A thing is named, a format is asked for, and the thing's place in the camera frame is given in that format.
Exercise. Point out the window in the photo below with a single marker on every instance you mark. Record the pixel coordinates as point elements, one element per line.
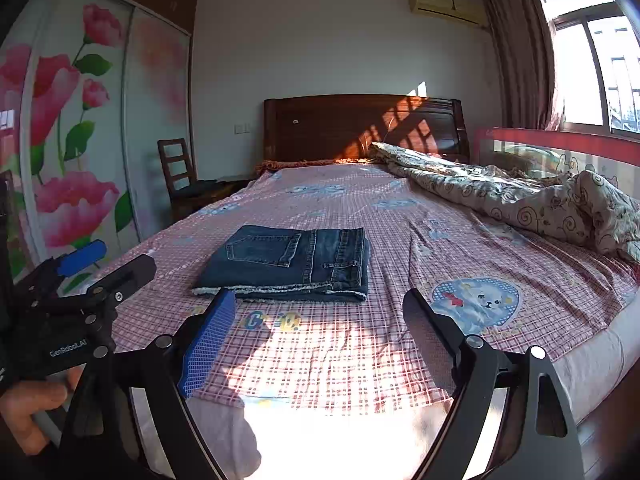
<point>600,60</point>

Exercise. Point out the brown curtain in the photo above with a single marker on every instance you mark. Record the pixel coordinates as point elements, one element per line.
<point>520,60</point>

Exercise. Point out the blue denim pants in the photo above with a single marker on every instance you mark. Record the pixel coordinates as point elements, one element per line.
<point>280,260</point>

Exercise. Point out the bed with pink checked sheet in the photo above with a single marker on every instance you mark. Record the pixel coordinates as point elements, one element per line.
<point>350,340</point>

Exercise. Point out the dark wooden headboard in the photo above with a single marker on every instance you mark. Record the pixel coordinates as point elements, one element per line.
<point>325,130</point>

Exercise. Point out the orange fringed cloth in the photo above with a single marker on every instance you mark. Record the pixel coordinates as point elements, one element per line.
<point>295,163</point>

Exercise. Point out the person's left hand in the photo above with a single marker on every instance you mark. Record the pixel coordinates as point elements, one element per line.
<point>30,402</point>

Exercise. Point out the red bed guard rail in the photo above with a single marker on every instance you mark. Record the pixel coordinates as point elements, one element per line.
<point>500,135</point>

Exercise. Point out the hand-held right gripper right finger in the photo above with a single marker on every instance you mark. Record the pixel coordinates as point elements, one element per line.
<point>425,315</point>

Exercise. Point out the wall air conditioner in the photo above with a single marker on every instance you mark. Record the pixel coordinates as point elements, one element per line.
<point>445,7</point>

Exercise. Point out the white wall socket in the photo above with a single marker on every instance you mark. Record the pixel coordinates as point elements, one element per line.
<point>242,128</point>

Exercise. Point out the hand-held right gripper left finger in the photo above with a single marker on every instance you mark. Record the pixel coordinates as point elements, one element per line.
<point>210,340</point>

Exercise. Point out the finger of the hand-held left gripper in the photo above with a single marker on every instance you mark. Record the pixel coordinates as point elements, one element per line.
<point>80,257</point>
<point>125,272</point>

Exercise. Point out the dark wooden chair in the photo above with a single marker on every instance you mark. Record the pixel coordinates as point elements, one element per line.
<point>175,160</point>

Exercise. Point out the beige swirl-patterned quilt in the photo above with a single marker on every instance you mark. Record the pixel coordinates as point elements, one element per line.
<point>500,190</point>

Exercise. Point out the flower-printed wardrobe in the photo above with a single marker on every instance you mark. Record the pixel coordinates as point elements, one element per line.
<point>100,135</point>

